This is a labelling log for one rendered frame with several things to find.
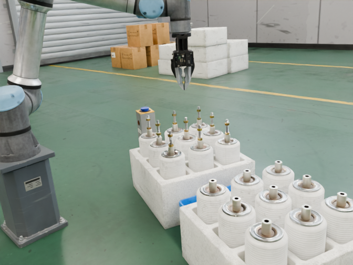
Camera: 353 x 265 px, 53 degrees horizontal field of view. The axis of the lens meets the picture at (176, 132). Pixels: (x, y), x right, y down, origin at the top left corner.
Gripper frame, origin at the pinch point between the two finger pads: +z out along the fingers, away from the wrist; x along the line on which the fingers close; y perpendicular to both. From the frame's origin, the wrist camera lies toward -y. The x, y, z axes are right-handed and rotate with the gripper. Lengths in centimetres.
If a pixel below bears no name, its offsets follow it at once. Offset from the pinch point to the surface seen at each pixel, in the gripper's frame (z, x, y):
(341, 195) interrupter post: 18, 33, 59
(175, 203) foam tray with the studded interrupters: 37.1, -7.2, 23.9
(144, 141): 22.2, -17.3, -2.3
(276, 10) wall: -20, 214, -517
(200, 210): 26, -1, 47
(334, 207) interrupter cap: 21, 31, 60
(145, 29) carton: -7, -19, -389
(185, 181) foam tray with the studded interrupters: 29.2, -3.2, 22.5
